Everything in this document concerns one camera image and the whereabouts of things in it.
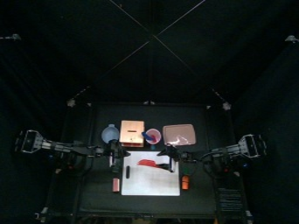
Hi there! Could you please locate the pink square plate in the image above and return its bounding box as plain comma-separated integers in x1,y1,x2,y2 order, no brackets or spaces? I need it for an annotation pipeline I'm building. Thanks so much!
162,123,198,146

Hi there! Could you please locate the white cutting board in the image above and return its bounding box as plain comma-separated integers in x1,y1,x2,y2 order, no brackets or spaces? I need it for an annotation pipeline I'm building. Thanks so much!
121,150,182,197

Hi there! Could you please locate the orange toy piece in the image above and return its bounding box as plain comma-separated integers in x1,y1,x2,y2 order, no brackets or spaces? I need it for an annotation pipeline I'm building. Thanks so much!
182,175,191,191

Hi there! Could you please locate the pink rectangular block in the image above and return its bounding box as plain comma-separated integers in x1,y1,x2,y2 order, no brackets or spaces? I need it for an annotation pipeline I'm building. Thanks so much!
113,178,122,193

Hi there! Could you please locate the pink cup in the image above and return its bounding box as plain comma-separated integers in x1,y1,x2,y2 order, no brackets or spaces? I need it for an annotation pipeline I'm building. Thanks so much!
145,128,163,145

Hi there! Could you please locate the blue utensil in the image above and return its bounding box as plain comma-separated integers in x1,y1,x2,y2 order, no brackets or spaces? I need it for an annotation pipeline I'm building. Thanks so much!
142,131,155,144

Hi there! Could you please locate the light blue bowl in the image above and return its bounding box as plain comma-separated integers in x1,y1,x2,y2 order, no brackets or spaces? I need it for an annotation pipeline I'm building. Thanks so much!
101,123,121,144

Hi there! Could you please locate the wooden box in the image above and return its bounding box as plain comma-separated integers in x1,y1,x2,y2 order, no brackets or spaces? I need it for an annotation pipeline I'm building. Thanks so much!
119,120,146,148

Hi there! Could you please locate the thin diagonal brace wire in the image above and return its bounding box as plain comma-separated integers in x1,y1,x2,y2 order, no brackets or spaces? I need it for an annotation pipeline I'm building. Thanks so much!
70,0,207,102
107,0,229,103

